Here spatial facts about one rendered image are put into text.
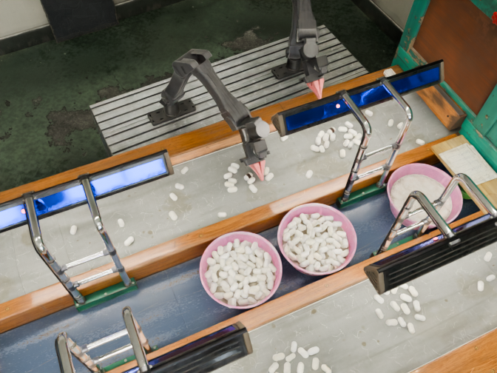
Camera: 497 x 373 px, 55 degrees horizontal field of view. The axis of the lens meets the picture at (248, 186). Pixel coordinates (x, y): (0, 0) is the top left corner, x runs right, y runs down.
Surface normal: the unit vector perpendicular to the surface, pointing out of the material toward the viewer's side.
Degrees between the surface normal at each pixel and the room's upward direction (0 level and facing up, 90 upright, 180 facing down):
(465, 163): 0
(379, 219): 0
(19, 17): 89
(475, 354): 0
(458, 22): 90
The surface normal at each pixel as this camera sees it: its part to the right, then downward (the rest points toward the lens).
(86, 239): 0.02, -0.55
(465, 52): -0.91, 0.33
